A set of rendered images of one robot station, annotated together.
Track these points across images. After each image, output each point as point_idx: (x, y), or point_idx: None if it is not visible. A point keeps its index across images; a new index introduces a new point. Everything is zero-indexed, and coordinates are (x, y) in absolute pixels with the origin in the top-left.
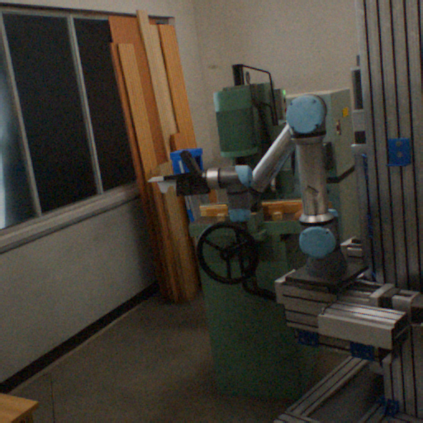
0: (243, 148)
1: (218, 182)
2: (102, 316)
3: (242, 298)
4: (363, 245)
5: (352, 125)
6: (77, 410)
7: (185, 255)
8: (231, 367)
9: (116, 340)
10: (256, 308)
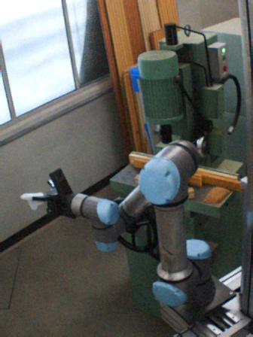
0: (164, 117)
1: (81, 214)
2: None
3: (155, 251)
4: (242, 269)
5: None
6: (28, 292)
7: None
8: (145, 295)
9: (79, 224)
10: None
